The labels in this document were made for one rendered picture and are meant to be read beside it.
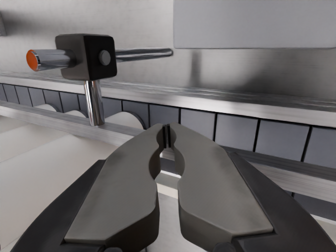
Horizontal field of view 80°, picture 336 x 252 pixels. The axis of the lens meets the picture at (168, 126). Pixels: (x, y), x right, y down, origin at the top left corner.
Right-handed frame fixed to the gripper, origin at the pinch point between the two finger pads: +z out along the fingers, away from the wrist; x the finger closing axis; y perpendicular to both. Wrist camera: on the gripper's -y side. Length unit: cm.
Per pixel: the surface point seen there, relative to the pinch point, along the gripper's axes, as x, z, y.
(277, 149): 9.7, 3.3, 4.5
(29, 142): -14.5, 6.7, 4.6
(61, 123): -9.1, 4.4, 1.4
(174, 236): 0.1, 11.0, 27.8
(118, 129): -3.7, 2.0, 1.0
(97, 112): -5.3, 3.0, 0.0
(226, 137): 5.7, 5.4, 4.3
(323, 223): 12.2, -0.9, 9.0
